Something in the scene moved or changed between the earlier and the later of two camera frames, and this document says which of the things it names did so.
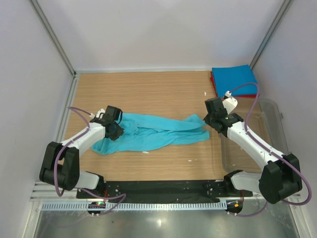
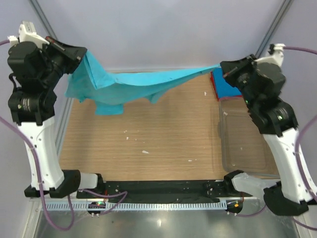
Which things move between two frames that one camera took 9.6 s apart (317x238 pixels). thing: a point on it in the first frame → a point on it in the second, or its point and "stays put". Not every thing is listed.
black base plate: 163,191 stays put
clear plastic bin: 263,120 stays put
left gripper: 119,132 → 73,55
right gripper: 207,120 → 231,69
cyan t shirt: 142,132 → 108,93
